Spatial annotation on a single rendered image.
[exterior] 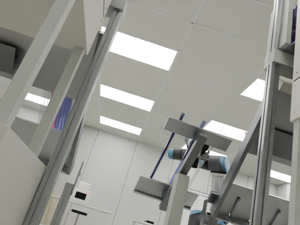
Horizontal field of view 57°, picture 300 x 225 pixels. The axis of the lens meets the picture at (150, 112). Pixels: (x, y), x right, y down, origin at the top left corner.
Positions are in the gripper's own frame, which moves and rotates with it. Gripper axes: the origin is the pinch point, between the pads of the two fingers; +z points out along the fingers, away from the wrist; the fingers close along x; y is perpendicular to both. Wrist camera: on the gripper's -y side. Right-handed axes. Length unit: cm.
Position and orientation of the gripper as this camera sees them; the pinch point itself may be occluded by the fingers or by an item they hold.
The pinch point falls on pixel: (203, 160)
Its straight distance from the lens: 150.8
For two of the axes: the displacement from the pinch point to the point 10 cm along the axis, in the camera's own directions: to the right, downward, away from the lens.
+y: 3.7, -9.2, -1.4
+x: 9.3, 3.4, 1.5
